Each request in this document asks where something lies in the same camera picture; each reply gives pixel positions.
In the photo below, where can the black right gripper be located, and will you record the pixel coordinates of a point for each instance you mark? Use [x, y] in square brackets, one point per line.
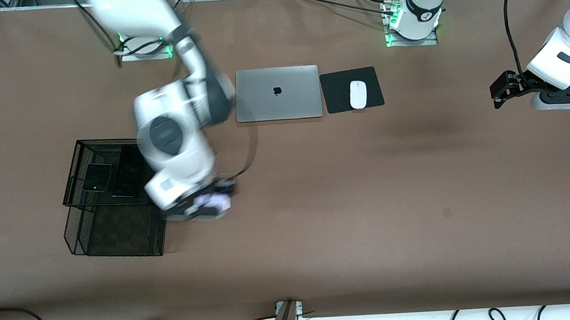
[225, 186]

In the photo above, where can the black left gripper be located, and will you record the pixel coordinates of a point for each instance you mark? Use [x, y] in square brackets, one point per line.
[521, 84]

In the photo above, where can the lavender flip phone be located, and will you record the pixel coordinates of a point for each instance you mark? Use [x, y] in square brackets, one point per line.
[213, 202]

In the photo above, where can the long black smartphone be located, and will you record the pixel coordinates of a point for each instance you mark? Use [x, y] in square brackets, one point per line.
[125, 176]

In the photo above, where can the black flip phone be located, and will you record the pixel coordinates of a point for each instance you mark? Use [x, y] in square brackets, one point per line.
[96, 177]

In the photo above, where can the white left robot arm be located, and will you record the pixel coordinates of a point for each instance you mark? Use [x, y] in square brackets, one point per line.
[566, 60]

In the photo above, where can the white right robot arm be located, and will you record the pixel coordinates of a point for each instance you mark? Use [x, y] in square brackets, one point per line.
[173, 137]

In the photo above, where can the silver closed laptop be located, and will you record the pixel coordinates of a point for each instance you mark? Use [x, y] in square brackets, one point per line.
[278, 102]

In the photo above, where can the black mesh desk organizer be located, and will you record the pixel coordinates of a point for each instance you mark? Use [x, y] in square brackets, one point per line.
[114, 232]

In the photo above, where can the white computer mouse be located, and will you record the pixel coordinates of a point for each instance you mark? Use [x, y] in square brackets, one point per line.
[358, 94]

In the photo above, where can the black mouse pad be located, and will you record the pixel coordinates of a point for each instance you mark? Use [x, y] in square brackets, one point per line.
[338, 93]

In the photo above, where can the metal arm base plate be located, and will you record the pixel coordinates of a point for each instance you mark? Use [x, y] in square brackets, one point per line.
[147, 55]
[407, 43]

